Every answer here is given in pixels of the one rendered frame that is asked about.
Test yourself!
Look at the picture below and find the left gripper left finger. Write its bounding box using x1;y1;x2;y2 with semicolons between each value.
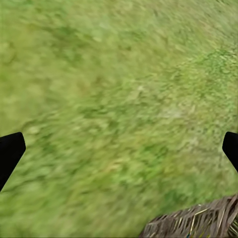
0;132;26;192

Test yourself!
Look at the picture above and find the wicker basket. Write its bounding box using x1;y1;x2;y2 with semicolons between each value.
137;193;238;238

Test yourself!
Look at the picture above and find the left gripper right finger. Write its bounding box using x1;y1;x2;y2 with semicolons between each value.
222;132;238;171

